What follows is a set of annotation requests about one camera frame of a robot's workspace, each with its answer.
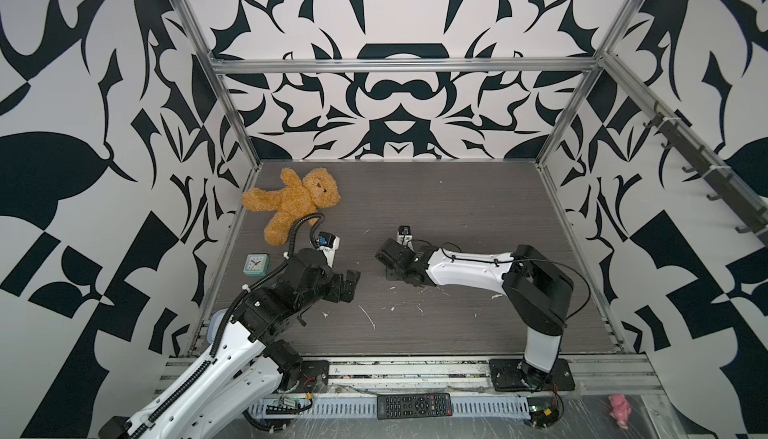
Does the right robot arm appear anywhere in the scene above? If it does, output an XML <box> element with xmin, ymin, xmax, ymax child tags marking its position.
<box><xmin>375</xmin><ymin>239</ymin><xmax>574</xmax><ymax>376</ymax></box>

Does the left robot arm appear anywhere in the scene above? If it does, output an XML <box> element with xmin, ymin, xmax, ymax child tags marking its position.
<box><xmin>98</xmin><ymin>248</ymin><xmax>360</xmax><ymax>438</ymax></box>

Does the green alarm clock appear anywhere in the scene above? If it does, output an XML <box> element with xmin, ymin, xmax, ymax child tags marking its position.
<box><xmin>243</xmin><ymin>253</ymin><xmax>270</xmax><ymax>277</ymax></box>

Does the brown teddy bear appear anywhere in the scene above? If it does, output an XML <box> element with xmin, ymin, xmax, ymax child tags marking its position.
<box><xmin>242</xmin><ymin>168</ymin><xmax>341</xmax><ymax>246</ymax></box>

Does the circuit board left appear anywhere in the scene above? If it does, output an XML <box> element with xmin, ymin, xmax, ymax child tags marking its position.
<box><xmin>264</xmin><ymin>395</ymin><xmax>314</xmax><ymax>415</ymax></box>

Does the black remote control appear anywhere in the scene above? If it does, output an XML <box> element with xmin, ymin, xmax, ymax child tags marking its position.
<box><xmin>376</xmin><ymin>392</ymin><xmax>454</xmax><ymax>420</ymax></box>

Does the green circuit board right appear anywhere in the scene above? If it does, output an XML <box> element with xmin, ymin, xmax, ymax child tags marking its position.
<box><xmin>525</xmin><ymin>403</ymin><xmax>562</xmax><ymax>429</ymax></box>

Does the pink small toy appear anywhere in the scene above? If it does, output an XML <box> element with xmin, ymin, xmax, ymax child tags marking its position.
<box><xmin>609</xmin><ymin>394</ymin><xmax>632</xmax><ymax>430</ymax></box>

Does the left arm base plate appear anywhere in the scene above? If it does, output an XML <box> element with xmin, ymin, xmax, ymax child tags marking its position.
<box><xmin>295</xmin><ymin>360</ymin><xmax>330</xmax><ymax>394</ymax></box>

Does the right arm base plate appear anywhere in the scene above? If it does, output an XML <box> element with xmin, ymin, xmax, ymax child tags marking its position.
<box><xmin>488</xmin><ymin>358</ymin><xmax>576</xmax><ymax>392</ymax></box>

